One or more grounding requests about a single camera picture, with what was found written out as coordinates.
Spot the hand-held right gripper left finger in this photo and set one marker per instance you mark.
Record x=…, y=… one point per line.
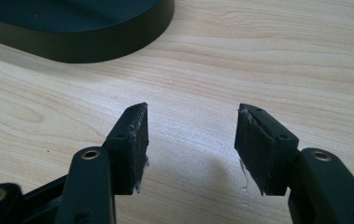
x=128, y=149

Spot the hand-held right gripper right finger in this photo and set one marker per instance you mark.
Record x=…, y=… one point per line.
x=266, y=149

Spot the black oval tray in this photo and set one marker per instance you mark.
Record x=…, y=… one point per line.
x=81, y=28

